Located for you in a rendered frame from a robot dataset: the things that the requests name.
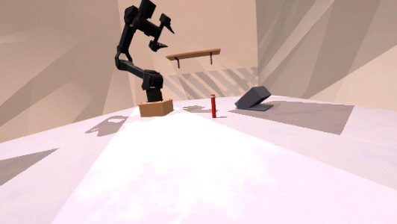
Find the red cylindrical peg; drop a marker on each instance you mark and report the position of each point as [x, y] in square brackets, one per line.
[213, 104]

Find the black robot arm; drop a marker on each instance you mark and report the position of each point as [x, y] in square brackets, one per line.
[137, 18]

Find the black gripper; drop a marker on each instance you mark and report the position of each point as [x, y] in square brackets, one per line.
[155, 31]

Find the grey sloped panel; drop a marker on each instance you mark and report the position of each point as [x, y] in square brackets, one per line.
[252, 99]

